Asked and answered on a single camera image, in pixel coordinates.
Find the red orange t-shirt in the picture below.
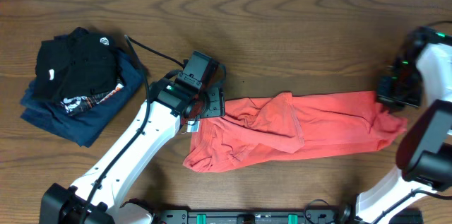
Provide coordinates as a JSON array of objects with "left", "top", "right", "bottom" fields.
[{"left": 183, "top": 91, "right": 408, "bottom": 172}]

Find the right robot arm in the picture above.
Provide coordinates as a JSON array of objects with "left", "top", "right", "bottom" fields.
[{"left": 336, "top": 23, "right": 451, "bottom": 224}]

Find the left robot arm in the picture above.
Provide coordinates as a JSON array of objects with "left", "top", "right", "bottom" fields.
[{"left": 39, "top": 73, "right": 225, "bottom": 223}]

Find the navy blue folded garment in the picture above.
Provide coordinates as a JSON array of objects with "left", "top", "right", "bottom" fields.
[{"left": 20, "top": 51, "right": 143, "bottom": 147}]

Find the black patterned folded garment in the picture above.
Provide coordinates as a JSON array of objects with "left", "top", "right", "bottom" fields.
[{"left": 58, "top": 83, "right": 124, "bottom": 116}]

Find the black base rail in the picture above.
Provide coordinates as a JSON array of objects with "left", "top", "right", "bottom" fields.
[{"left": 119, "top": 199, "right": 424, "bottom": 224}]

